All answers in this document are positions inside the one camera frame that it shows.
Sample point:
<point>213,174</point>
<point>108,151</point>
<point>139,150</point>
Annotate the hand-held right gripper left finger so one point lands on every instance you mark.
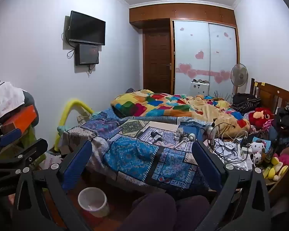
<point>77,163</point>

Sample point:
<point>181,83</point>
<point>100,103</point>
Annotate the small white cabinet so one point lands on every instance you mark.
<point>200,87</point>

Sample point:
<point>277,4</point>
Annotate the brown wooden door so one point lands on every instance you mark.
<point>157,60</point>

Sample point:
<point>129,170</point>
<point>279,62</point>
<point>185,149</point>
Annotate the orange box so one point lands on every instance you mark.
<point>21,118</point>

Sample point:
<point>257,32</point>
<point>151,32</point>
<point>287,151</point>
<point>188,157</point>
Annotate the white cloth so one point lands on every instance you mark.
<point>4,98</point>

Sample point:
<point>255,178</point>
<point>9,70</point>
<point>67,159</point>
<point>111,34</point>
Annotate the teal cloth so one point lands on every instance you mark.
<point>61,129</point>

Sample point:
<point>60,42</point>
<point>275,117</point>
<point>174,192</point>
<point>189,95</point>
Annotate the person's legs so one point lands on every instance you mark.
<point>159,211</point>

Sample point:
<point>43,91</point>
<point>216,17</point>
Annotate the wooden wardrobe with sliding doors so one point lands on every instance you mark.
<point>195,41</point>

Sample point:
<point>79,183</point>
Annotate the dark grey cushion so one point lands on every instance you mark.
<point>32,99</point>

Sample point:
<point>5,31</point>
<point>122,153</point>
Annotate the wooden bed headboard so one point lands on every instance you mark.
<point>269,93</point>

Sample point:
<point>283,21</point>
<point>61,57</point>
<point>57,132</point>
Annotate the beige board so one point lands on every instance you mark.
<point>166,127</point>

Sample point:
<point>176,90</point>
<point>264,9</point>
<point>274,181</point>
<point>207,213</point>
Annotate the pile of black clothes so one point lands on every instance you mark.
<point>286,120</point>

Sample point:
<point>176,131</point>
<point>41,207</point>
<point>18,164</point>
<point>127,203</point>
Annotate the white plastic wastebasket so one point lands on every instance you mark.
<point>91,199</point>

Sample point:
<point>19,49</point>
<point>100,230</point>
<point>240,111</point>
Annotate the black striped bag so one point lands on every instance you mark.
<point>245,102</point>

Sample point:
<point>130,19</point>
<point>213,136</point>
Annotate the standing fan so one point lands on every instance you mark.
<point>239,74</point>

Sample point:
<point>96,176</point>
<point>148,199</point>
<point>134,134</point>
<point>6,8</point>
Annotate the colourful patchwork blanket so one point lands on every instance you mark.
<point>159,103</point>

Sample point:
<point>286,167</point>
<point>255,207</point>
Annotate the black wall television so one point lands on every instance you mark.
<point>86,27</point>

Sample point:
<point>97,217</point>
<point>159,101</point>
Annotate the blue patterned bedsheet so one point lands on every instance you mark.
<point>130,154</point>

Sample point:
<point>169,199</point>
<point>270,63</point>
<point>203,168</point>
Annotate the white plush dog toy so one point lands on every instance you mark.
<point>256,146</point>

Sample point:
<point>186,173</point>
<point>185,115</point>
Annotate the red plush toy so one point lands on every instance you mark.
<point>261,116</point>

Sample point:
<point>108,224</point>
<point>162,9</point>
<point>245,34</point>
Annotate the white plastic bag red print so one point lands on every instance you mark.
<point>51,161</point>

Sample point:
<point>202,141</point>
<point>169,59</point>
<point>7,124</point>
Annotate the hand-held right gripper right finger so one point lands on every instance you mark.
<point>207,163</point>

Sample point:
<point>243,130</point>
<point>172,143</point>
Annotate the yellow plush toy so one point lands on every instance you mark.
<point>274,168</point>

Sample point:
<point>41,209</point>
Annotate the green cloth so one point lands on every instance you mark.
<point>32,136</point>

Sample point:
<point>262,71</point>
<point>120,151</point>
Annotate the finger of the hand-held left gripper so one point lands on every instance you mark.
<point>31,149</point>
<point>10,134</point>

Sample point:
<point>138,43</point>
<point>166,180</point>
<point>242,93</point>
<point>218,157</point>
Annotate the yellow foam tube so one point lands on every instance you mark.
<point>69,105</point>

